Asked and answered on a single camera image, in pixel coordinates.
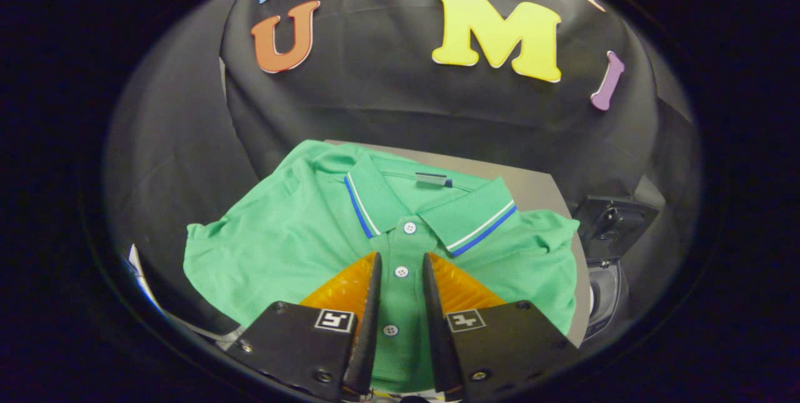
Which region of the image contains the green polo shirt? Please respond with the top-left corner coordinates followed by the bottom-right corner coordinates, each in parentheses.
top-left (183, 139), bottom-right (581, 394)

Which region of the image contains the black backdrop cloth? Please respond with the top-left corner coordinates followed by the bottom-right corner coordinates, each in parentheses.
top-left (103, 0), bottom-right (701, 341)

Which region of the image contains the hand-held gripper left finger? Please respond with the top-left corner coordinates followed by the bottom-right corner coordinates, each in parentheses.
top-left (226, 252), bottom-right (383, 402)

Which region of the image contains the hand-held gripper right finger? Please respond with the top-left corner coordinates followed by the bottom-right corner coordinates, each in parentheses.
top-left (422, 252), bottom-right (579, 402)

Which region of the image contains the beige cabinet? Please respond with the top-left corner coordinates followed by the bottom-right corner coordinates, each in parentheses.
top-left (325, 139), bottom-right (591, 347)

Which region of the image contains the dark glass washing machine lid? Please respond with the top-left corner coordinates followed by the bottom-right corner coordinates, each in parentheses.
top-left (575, 196), bottom-right (661, 260)

